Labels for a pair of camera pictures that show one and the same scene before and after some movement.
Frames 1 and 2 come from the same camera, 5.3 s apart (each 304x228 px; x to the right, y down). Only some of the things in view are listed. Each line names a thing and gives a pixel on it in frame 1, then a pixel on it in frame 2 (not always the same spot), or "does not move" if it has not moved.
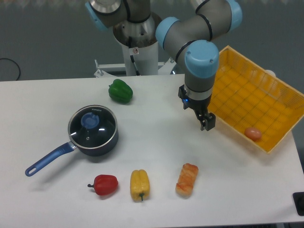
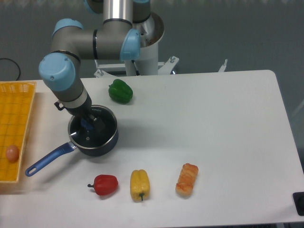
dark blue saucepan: [93, 130] does not move
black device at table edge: [298, 199] does not move
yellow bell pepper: [139, 185] does not move
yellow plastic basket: [247, 96] → [16, 103]
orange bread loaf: [187, 177] does not move
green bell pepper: [120, 91] does not move
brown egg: [253, 133] → [12, 153]
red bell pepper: [104, 185] does not move
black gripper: [200, 107] → [81, 111]
